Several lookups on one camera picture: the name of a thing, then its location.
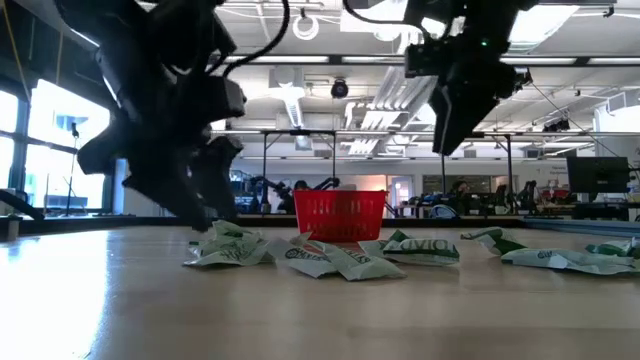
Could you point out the person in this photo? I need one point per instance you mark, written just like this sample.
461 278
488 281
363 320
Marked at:
299 187
459 189

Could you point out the red plastic basket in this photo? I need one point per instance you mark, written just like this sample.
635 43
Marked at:
340 215

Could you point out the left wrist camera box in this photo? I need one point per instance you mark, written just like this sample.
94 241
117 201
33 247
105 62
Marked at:
229 97

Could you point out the black round ceiling camera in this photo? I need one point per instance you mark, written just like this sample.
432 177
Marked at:
339 89

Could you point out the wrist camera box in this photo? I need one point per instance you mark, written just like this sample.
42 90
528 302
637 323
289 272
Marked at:
229 97
427 60

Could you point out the black metal rig frame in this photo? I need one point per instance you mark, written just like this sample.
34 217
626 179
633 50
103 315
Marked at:
509 165
300 132

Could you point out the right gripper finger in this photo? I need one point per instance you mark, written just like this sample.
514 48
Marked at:
442 125
467 117

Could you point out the long ceiling light strip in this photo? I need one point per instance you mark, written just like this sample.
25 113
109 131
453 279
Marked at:
370 59
290 59

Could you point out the large black computer monitor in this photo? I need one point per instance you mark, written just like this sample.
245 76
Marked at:
597 175

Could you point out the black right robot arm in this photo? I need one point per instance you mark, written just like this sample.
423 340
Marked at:
475 12

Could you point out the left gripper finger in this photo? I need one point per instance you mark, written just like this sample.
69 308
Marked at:
175 197
220 175

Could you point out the black background robot arm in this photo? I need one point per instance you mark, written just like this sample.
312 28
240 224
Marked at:
270 192
327 184

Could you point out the thin black tripod stand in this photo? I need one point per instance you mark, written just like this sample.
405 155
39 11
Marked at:
73 165

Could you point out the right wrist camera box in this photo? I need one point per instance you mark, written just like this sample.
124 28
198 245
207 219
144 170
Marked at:
427 60

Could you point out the white ceiling air duct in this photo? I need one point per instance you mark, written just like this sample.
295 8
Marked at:
290 95

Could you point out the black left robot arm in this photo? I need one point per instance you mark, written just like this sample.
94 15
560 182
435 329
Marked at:
145 45

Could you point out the white green packet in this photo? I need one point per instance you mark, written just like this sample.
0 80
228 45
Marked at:
425 252
615 247
360 267
300 257
500 242
565 260
372 247
230 254
229 231

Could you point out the blue white bag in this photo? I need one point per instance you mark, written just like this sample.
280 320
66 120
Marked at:
442 211

